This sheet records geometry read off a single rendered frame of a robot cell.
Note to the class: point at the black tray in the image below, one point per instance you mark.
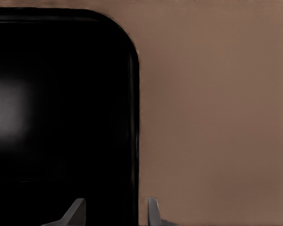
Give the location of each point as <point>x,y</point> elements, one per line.
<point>68,99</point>

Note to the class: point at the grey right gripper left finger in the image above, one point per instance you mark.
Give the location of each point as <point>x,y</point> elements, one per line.
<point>75,214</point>

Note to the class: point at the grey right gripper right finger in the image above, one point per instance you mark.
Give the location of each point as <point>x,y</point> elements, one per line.
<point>153,213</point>

